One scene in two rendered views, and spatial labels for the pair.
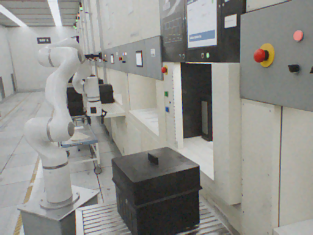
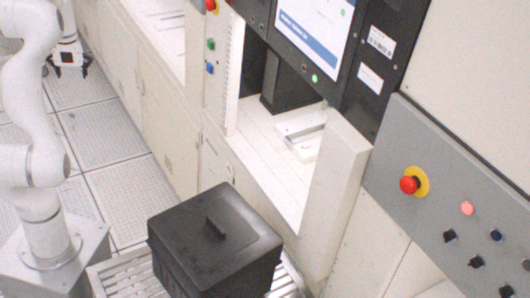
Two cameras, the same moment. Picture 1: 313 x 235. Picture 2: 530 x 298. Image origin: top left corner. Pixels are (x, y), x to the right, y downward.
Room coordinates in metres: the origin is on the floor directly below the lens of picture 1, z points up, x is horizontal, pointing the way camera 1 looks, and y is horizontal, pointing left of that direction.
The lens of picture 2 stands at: (0.25, 0.23, 2.15)
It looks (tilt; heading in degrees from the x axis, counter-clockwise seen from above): 43 degrees down; 341
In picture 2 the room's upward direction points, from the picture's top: 7 degrees clockwise
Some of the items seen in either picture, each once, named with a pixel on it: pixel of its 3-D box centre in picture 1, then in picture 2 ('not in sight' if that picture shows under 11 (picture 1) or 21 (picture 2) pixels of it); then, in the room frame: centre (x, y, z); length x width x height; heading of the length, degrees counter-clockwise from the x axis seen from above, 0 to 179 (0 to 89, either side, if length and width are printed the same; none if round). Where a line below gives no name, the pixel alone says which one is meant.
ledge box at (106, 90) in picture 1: (103, 93); not in sight; (4.12, 0.76, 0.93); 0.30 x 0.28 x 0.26; 14
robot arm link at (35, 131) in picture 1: (46, 141); (19, 180); (1.33, 0.55, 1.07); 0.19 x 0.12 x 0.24; 81
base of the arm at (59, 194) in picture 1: (57, 182); (45, 228); (1.33, 0.51, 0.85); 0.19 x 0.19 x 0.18
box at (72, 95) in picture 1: (74, 93); not in sight; (5.04, 1.45, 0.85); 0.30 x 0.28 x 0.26; 16
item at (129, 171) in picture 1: (153, 169); (214, 237); (1.11, 0.03, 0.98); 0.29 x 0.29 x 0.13; 25
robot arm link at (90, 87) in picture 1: (91, 86); (59, 12); (1.92, 0.43, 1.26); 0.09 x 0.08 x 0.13; 82
